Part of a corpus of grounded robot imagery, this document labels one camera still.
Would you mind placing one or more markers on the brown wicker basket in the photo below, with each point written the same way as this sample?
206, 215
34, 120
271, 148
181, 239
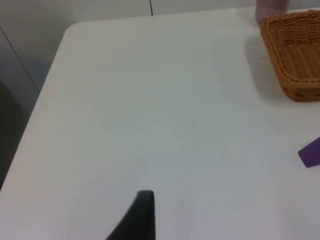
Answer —
295, 57

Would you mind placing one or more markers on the purple triangular block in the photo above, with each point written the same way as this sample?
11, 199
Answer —
311, 155

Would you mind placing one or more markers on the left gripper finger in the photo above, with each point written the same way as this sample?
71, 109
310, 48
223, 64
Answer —
140, 220

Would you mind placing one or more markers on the clear purple-tinted cup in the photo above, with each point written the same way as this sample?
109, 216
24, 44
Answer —
271, 7

